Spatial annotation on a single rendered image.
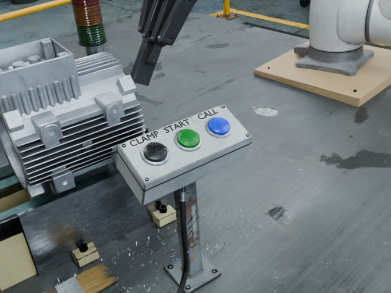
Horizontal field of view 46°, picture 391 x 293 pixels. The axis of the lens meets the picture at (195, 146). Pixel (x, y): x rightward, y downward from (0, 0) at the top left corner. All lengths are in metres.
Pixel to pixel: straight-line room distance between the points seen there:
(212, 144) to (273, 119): 0.59
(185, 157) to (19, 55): 0.34
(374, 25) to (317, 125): 0.32
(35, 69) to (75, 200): 0.22
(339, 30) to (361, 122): 0.29
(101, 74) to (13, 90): 0.14
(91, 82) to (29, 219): 0.23
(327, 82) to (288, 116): 0.19
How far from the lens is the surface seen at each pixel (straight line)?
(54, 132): 0.69
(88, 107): 0.72
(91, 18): 1.07
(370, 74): 1.40
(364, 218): 0.91
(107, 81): 0.75
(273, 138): 1.11
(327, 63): 1.40
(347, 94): 1.28
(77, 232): 0.82
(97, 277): 0.80
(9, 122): 0.69
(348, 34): 1.36
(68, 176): 0.73
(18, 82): 0.70
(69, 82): 0.72
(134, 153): 0.58
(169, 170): 0.57
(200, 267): 0.77
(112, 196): 0.81
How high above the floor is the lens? 1.38
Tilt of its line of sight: 33 degrees down
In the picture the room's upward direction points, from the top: 4 degrees counter-clockwise
